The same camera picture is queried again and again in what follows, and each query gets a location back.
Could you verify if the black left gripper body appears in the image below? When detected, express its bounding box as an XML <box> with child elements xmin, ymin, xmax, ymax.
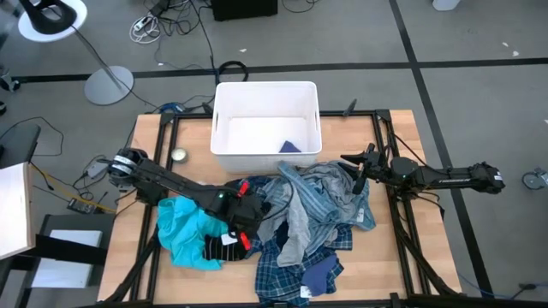
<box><xmin>221</xmin><ymin>189</ymin><xmax>269</xmax><ymax>241</ymax></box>

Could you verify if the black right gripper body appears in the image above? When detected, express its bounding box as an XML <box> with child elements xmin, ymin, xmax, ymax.
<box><xmin>360</xmin><ymin>143</ymin><xmax>389</xmax><ymax>183</ymax></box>

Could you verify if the light blue plaid garment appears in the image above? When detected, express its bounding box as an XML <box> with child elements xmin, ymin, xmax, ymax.
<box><xmin>249</xmin><ymin>174</ymin><xmax>276</xmax><ymax>194</ymax></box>

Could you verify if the large blue plaid shirt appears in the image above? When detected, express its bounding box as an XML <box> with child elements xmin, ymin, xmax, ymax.
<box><xmin>247</xmin><ymin>222</ymin><xmax>354</xmax><ymax>308</ymax></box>

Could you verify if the grey garment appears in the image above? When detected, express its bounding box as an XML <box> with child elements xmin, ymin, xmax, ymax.
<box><xmin>256</xmin><ymin>162</ymin><xmax>343</xmax><ymax>269</ymax></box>

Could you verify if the black striped garment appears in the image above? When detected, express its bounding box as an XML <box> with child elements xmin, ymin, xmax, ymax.
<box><xmin>202</xmin><ymin>233</ymin><xmax>251</xmax><ymax>263</ymax></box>

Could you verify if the blue striped garment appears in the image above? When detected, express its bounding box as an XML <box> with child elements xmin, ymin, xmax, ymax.
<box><xmin>263</xmin><ymin>160</ymin><xmax>378</xmax><ymax>258</ymax></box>

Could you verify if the black antenna stub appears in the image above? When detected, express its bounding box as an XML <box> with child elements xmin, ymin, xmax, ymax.
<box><xmin>341</xmin><ymin>98</ymin><xmax>359</xmax><ymax>118</ymax></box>

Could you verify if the turquoise garment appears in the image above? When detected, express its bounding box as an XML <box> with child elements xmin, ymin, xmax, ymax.
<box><xmin>156</xmin><ymin>195</ymin><xmax>230</xmax><ymax>272</ymax></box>

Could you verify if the small dark blue cloth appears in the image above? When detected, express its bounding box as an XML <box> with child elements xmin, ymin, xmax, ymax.
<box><xmin>277</xmin><ymin>139</ymin><xmax>303</xmax><ymax>154</ymax></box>

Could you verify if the white plastic laundry basket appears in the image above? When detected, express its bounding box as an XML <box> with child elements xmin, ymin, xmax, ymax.
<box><xmin>209</xmin><ymin>80</ymin><xmax>324</xmax><ymax>175</ymax></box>

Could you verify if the navy blue garment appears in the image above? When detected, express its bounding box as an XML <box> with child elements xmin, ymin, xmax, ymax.
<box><xmin>301</xmin><ymin>254</ymin><xmax>341</xmax><ymax>298</ymax></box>

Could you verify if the grey power adapter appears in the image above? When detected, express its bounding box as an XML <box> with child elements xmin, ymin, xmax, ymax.
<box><xmin>84</xmin><ymin>159</ymin><xmax>110</xmax><ymax>181</ymax></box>

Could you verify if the small black electronics box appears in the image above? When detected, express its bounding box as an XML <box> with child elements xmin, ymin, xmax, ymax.
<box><xmin>65</xmin><ymin>197</ymin><xmax>104</xmax><ymax>216</ymax></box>

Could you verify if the grey caster wheel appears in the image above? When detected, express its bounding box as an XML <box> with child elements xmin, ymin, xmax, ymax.
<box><xmin>521</xmin><ymin>167</ymin><xmax>548</xmax><ymax>191</ymax></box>

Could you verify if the black cart with white panel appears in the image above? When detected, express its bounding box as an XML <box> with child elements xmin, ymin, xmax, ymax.
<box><xmin>8</xmin><ymin>212</ymin><xmax>116</xmax><ymax>308</ymax></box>

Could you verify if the floor lamp with grey base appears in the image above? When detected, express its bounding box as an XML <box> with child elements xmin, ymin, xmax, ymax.
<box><xmin>18</xmin><ymin>0</ymin><xmax>135</xmax><ymax>107</ymax></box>

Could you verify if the white floor object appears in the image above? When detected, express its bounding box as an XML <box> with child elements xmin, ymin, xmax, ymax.
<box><xmin>431</xmin><ymin>0</ymin><xmax>462</xmax><ymax>12</ymax></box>

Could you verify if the white power strip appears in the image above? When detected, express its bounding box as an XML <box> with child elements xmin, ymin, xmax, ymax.
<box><xmin>128</xmin><ymin>14</ymin><xmax>164</xmax><ymax>45</ymax></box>

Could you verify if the black chair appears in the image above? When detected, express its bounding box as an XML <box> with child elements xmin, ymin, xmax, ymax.
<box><xmin>0</xmin><ymin>122</ymin><xmax>43</xmax><ymax>170</ymax></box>

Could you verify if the white board with wood edge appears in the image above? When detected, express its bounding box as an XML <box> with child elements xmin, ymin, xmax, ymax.
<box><xmin>0</xmin><ymin>161</ymin><xmax>37</xmax><ymax>262</ymax></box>

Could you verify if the white round disc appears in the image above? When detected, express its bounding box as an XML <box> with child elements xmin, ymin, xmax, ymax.
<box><xmin>17</xmin><ymin>0</ymin><xmax>88</xmax><ymax>44</ymax></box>

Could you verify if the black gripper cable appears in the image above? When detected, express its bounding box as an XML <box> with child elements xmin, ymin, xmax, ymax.
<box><xmin>259</xmin><ymin>178</ymin><xmax>296</xmax><ymax>222</ymax></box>

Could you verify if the black aluminium table frame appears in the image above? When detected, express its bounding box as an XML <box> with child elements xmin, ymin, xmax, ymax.
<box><xmin>80</xmin><ymin>109</ymin><xmax>464</xmax><ymax>308</ymax></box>

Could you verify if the long black floor cable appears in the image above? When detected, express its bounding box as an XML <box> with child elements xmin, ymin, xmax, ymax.
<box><xmin>188</xmin><ymin>0</ymin><xmax>217</xmax><ymax>82</ymax></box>

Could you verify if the blue cable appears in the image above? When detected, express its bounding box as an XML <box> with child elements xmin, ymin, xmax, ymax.
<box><xmin>456</xmin><ymin>272</ymin><xmax>521</xmax><ymax>299</ymax></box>

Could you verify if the yellow cable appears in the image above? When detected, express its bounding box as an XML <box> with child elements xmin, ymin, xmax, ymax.
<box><xmin>28</xmin><ymin>161</ymin><xmax>117</xmax><ymax>214</ymax></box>

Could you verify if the thin black cable loop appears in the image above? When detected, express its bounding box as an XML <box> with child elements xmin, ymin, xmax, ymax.
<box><xmin>0</xmin><ymin>115</ymin><xmax>66</xmax><ymax>157</ymax></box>

